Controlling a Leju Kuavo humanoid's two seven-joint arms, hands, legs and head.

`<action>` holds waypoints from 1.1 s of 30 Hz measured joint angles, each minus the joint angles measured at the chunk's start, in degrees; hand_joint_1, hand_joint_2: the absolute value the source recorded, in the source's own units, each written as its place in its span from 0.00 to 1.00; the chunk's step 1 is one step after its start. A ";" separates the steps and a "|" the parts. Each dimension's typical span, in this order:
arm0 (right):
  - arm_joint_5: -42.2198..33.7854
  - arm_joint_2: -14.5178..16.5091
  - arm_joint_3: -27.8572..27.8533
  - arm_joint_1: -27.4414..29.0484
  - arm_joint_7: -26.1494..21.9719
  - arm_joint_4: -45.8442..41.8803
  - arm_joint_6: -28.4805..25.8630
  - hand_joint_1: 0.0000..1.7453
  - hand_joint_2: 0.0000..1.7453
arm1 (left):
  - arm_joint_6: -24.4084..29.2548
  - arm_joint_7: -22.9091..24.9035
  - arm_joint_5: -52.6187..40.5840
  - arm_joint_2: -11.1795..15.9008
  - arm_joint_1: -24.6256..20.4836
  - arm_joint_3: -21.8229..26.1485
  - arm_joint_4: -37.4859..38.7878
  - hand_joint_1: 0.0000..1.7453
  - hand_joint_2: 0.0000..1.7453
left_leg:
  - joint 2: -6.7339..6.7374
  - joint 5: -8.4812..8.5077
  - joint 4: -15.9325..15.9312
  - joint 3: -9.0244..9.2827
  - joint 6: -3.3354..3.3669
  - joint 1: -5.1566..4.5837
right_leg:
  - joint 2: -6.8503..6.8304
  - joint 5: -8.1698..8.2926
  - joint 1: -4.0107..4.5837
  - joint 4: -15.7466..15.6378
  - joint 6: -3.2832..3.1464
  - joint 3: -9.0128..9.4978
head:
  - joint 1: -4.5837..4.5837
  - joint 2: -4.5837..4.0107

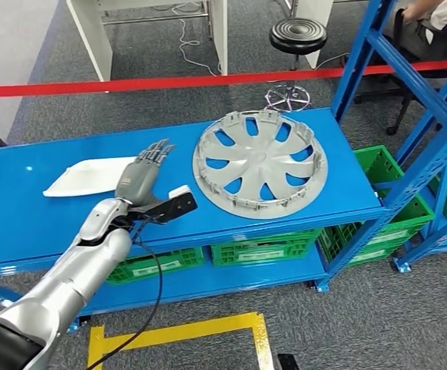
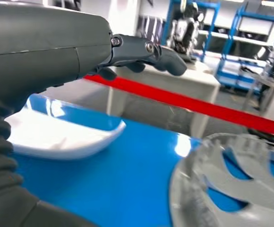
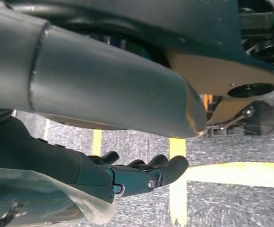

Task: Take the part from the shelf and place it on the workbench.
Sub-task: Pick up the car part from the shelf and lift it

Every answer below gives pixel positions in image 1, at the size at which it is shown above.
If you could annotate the black office chair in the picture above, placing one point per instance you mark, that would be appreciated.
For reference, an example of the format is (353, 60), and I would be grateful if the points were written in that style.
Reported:
(401, 110)

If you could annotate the white desk panel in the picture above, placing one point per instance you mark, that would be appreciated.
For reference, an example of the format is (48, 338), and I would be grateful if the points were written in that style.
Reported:
(315, 7)

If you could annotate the long red barrier belt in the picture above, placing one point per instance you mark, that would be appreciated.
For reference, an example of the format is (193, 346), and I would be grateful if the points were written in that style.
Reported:
(131, 84)

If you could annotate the white plastic car part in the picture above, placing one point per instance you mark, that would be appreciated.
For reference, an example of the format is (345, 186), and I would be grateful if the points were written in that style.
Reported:
(81, 178)

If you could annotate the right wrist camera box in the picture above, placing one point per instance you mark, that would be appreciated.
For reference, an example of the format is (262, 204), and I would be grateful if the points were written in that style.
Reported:
(177, 207)

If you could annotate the blue metal shelf rack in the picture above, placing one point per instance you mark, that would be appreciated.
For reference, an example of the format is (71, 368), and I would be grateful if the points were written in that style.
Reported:
(443, 194)
(54, 224)

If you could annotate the person's forearm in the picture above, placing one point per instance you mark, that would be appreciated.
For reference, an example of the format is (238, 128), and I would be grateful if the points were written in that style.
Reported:
(420, 9)

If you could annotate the black round stool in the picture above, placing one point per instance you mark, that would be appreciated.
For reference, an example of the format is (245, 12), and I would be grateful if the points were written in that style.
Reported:
(298, 35)

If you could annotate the white desk with metal bar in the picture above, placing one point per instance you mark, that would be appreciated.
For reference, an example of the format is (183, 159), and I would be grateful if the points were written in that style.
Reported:
(92, 41)

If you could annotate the grey wheel hubcap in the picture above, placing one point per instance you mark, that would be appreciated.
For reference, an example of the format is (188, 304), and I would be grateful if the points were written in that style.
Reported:
(262, 161)

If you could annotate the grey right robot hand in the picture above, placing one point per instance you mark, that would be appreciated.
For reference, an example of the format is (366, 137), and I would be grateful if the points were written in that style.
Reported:
(137, 178)

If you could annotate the tall open green crate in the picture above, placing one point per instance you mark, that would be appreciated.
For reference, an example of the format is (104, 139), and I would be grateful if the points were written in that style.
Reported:
(377, 163)

